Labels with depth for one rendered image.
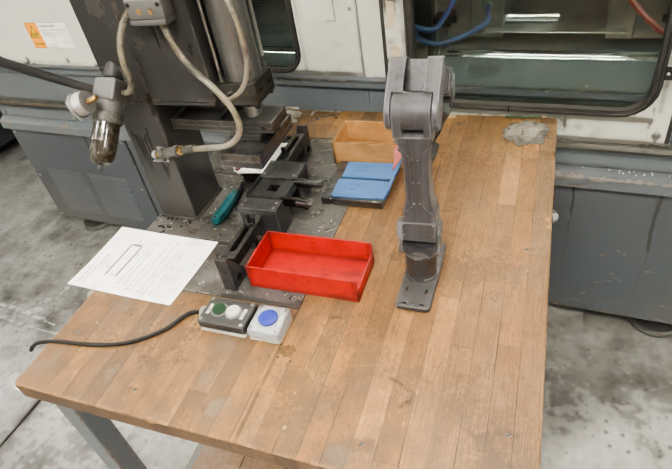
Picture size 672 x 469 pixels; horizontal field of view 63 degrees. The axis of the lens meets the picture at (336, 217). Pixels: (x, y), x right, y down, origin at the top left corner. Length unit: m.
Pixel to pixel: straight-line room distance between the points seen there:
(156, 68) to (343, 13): 0.72
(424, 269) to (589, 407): 1.11
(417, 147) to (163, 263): 0.70
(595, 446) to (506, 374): 1.03
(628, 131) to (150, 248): 1.32
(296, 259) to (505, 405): 0.55
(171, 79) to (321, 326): 0.60
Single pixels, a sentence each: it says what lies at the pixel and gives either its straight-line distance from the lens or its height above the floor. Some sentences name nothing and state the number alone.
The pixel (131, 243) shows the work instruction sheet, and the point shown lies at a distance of 1.47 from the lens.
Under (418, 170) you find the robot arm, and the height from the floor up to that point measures 1.18.
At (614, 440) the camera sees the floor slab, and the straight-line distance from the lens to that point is 2.05.
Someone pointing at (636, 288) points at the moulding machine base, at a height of 0.24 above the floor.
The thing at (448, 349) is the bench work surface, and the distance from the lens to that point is 1.04.
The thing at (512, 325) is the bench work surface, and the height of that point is 0.90.
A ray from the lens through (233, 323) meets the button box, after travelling 1.12.
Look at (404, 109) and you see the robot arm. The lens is 0.91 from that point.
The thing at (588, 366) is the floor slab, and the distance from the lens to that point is 2.19.
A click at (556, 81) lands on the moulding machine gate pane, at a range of 1.67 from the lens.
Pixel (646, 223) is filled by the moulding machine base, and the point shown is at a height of 0.53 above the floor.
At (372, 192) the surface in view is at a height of 0.92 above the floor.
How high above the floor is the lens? 1.73
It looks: 39 degrees down
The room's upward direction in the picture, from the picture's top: 10 degrees counter-clockwise
